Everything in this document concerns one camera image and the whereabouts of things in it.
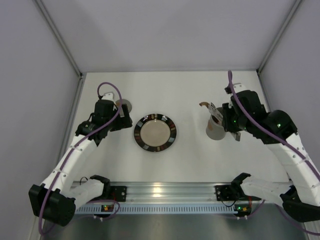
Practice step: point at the grey container lid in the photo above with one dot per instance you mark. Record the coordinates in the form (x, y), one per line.
(125, 102)

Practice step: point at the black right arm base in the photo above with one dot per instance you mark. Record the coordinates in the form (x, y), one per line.
(226, 193)

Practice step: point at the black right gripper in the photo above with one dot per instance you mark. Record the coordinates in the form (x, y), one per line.
(227, 120)

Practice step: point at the metal serving tongs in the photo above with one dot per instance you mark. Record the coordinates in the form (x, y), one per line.
(213, 110)

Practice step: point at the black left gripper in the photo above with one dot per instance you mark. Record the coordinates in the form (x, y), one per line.
(124, 118)

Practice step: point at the right aluminium frame post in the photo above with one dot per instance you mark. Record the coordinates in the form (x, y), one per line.
(288, 18)

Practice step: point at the brown cooked shrimp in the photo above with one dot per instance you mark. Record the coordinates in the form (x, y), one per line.
(204, 104)

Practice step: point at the aluminium mounting rail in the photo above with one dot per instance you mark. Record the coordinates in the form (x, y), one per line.
(175, 191)

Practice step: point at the aluminium frame post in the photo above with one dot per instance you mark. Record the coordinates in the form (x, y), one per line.
(288, 18)
(39, 4)

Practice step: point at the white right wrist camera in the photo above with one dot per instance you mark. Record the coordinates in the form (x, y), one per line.
(238, 87)

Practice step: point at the black patterned round plate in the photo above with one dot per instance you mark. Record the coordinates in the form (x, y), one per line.
(155, 132)

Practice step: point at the slotted grey cable duct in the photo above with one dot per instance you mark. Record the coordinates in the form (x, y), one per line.
(152, 209)

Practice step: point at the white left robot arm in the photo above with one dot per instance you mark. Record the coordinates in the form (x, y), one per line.
(55, 200)

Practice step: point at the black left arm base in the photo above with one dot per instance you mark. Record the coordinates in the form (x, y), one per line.
(118, 193)

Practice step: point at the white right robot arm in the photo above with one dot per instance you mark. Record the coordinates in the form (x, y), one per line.
(277, 131)

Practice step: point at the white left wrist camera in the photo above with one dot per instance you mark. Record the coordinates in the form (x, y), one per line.
(107, 96)

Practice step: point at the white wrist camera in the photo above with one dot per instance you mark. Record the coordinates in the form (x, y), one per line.
(238, 87)
(107, 96)

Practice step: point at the left aluminium frame post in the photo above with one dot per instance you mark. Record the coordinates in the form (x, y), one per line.
(39, 4)

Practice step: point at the grey cylindrical lunch container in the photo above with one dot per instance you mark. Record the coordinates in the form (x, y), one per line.
(214, 129)

